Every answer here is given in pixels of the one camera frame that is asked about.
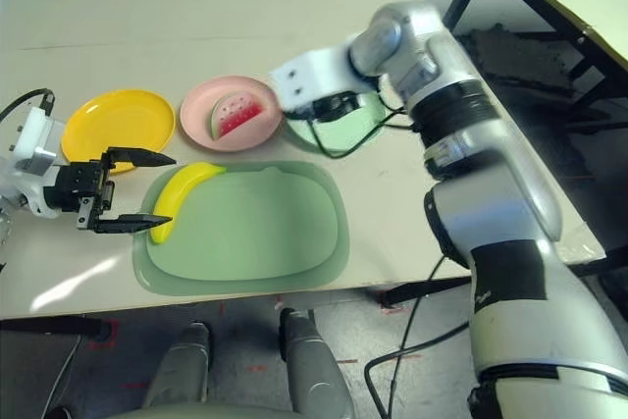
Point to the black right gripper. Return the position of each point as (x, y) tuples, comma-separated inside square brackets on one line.
[(336, 106)]

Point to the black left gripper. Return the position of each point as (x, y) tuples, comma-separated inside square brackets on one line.
[(81, 188)]

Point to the yellow toy banana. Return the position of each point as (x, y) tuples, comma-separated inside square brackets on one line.
[(172, 193)]

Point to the red toy watermelon slice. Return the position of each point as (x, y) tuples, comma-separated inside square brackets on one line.
[(238, 117)]

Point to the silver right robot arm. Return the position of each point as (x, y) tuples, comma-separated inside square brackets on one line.
[(490, 193)]

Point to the mint green plastic plate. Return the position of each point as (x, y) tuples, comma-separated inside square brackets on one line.
[(338, 132)]

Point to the yellow plastic plate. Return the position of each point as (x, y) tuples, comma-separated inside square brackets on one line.
[(122, 120)]

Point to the pink plastic plate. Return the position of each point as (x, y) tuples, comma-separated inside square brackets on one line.
[(193, 112)]

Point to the green silicone cutting mat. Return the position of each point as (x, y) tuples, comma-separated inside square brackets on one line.
[(255, 223)]

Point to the black table foot bar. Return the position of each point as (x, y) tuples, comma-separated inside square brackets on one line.
[(417, 291), (54, 328)]

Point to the grey robot left leg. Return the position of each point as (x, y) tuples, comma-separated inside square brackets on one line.
[(181, 365)]

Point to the grey robot leg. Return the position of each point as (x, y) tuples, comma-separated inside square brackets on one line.
[(181, 365), (314, 370)]

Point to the black foam floor mat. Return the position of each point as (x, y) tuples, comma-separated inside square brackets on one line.
[(530, 61)]

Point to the grey robot torso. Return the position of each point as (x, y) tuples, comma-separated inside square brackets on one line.
[(196, 411)]

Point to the black shoe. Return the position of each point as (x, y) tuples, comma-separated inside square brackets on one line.
[(60, 413)]

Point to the grey robot right leg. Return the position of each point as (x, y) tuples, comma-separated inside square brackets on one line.
[(314, 370)]

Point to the clear plastic film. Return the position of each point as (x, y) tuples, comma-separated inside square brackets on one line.
[(584, 242)]

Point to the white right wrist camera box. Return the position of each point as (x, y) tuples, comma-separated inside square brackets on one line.
[(309, 75)]

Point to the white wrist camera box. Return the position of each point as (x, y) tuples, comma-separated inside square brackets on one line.
[(36, 139), (309, 75)]

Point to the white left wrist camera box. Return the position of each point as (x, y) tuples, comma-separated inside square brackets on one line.
[(36, 139)]

